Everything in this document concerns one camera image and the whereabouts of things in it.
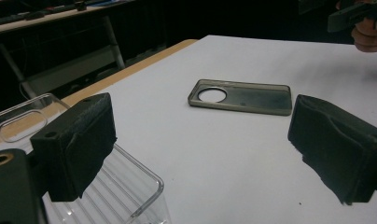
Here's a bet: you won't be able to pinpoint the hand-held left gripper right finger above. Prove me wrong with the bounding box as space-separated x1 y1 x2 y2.
286 93 377 206

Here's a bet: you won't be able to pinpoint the white-legged background table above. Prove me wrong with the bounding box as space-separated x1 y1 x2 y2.
0 0 138 101

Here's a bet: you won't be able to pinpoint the clear plastic tray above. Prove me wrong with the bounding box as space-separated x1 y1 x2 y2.
0 92 172 224

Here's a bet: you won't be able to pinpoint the grey translucent phone case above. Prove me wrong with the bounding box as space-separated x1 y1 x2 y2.
187 78 293 117

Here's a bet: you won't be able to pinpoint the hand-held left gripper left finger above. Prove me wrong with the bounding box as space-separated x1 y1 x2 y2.
30 91 118 203

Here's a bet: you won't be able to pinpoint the dark objects on background table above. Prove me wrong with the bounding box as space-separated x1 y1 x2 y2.
0 0 91 27

